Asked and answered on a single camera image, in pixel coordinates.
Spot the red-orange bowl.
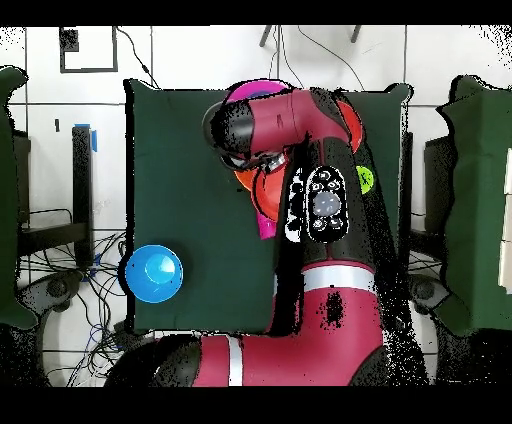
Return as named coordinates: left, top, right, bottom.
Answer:
left=251, top=163, right=288, bottom=224
left=336, top=99, right=364, bottom=154

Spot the large orange bowl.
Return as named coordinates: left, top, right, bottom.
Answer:
left=233, top=169, right=258, bottom=193

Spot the large pink bowl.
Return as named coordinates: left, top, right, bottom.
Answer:
left=225, top=79, right=291, bottom=103

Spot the light blue bowl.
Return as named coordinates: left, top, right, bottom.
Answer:
left=124, top=244, right=184, bottom=304

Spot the white box stack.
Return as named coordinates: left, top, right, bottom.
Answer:
left=497, top=147, right=512, bottom=296

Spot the raspberry red cup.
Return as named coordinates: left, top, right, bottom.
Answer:
left=257, top=213, right=278, bottom=241

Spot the light green cup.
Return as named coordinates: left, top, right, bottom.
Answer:
left=355, top=165, right=376, bottom=196

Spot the dark green table cloth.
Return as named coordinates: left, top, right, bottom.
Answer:
left=123, top=78, right=413, bottom=335

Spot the blue tape strip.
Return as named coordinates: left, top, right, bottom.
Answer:
left=73, top=122, right=98, bottom=153

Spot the black metal stand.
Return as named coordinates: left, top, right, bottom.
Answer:
left=15, top=125, right=95, bottom=268

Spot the green clothed side table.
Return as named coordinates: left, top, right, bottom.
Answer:
left=0, top=65, right=39, bottom=330
left=435, top=74, right=512, bottom=338

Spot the black power brick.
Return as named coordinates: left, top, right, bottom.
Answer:
left=113, top=319, right=141, bottom=345

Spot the black floor cable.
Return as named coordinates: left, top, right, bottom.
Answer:
left=295, top=25, right=366, bottom=92
left=115, top=25, right=161, bottom=90

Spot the black square floor frame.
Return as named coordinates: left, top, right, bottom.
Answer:
left=58, top=25, right=120, bottom=74

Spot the black pedestal foot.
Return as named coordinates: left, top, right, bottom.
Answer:
left=411, top=273, right=449, bottom=315
left=17, top=270, right=85, bottom=317

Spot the tangle of floor cables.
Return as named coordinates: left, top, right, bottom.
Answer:
left=17, top=231, right=129, bottom=388

